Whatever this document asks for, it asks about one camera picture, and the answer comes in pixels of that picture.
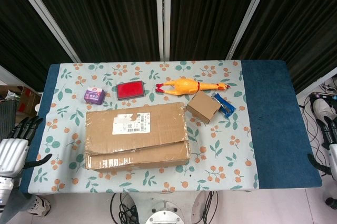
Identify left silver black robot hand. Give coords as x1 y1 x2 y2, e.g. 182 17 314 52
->
0 117 53 178

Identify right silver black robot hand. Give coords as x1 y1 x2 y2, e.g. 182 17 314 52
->
307 118 337 180

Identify large cardboard box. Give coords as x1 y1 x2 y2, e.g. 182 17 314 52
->
84 102 191 173

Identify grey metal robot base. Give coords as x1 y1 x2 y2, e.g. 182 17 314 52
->
144 200 185 224

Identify white shoe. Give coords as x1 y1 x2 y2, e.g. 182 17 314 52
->
312 98 337 120

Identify black electronic device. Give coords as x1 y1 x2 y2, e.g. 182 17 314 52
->
310 92 333 103

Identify blue table cover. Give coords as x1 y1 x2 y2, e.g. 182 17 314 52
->
18 60 323 193

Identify grey trouser leg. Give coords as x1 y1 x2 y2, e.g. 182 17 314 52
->
0 192 37 224

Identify white black sneaker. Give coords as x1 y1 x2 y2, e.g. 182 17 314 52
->
27 194 51 217

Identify black caster foot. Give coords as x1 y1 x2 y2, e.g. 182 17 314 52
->
325 197 337 210

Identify small purple box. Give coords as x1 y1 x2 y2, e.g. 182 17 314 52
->
83 86 106 104

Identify floral print tablecloth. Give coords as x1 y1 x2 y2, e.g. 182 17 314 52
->
27 60 260 194

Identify blue snack packet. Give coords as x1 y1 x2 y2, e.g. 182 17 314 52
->
212 92 236 119

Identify black ribbed partition panel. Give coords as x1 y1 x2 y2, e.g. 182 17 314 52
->
233 0 337 93
23 0 161 63
170 0 267 61
0 0 73 85

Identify small brown cardboard box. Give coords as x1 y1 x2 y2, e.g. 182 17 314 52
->
186 91 222 125

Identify red ink pad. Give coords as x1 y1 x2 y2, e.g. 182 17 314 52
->
116 81 146 101

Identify yellow rubber chicken toy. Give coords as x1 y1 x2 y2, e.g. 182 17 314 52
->
155 77 231 95

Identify black floor cables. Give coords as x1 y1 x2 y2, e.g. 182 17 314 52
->
299 81 337 160

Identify black cable bundle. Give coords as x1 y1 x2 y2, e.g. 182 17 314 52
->
110 192 140 224

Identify white partition post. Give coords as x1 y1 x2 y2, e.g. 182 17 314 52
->
225 0 277 60
154 0 172 61
7 0 82 63

